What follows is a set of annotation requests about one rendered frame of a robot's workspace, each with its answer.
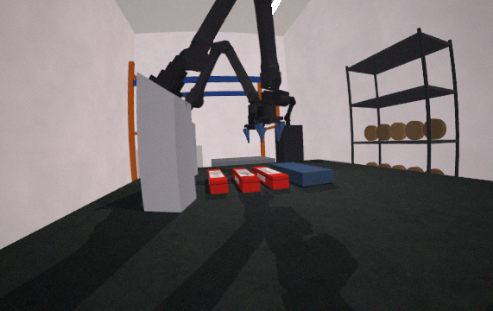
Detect red box with white label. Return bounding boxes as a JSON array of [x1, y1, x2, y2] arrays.
[[208, 169, 229, 194], [252, 166, 289, 190], [232, 168, 261, 193]]

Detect blue rectangular platform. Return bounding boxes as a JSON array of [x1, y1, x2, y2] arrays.
[[270, 162, 333, 187]]

